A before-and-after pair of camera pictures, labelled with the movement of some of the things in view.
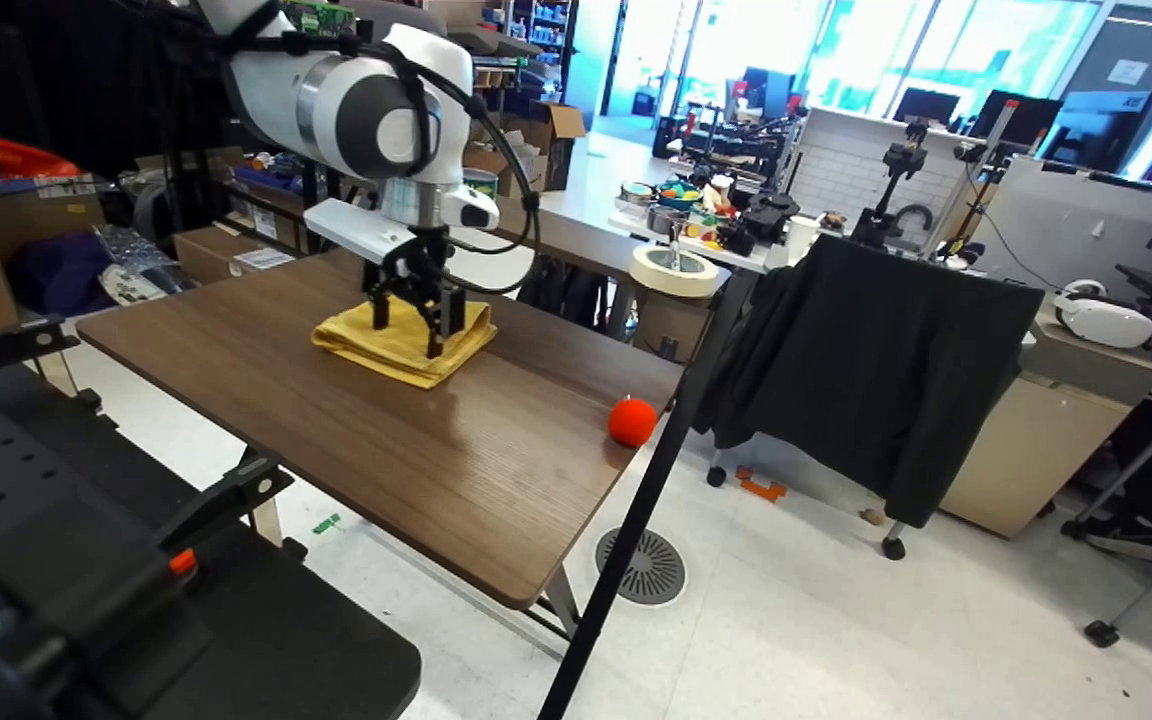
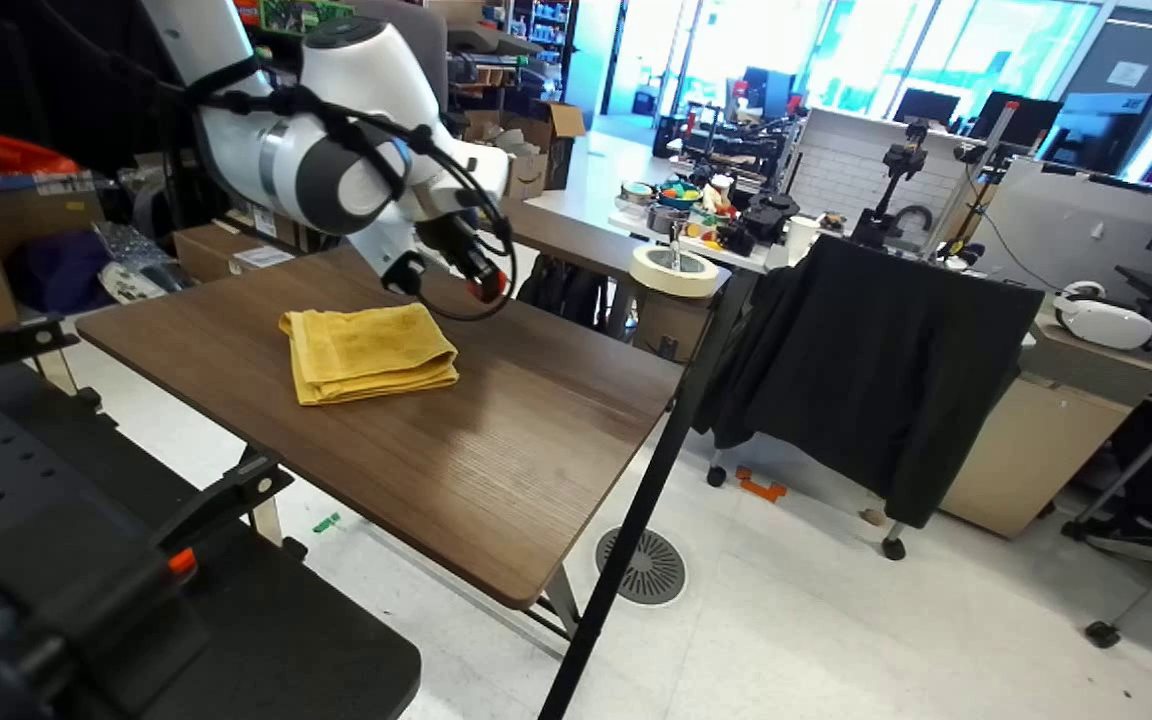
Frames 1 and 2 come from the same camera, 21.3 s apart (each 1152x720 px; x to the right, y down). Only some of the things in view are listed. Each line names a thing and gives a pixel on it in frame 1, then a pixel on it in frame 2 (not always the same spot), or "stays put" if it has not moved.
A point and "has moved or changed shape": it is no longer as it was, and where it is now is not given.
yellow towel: x=403 y=342 has moved or changed shape
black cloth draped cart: x=885 y=373 stays put
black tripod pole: x=567 y=684 stays put
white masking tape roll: x=679 y=281 stays put
